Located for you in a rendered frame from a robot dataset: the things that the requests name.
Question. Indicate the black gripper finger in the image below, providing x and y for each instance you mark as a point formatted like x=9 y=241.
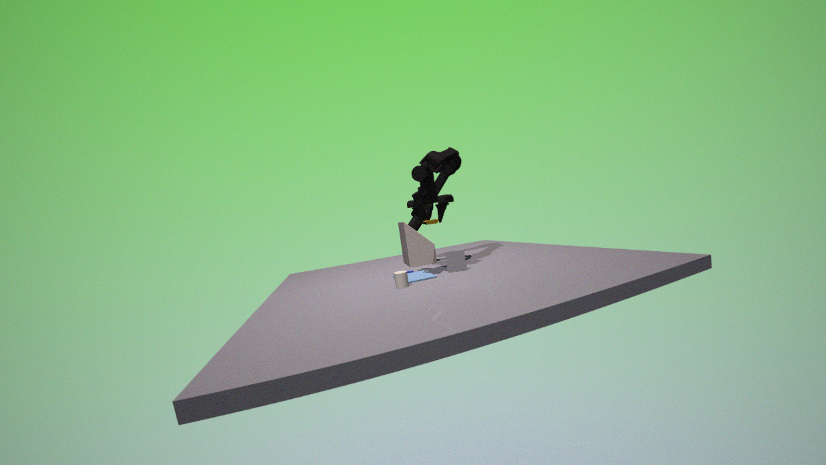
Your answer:
x=441 y=209
x=421 y=212

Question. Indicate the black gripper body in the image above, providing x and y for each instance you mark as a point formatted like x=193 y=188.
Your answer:
x=446 y=198

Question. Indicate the cream cylinder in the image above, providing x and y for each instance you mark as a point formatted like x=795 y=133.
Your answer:
x=401 y=279

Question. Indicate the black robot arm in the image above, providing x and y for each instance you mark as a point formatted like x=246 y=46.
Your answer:
x=446 y=162

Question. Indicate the light blue flat mat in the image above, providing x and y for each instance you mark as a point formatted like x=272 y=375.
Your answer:
x=420 y=276

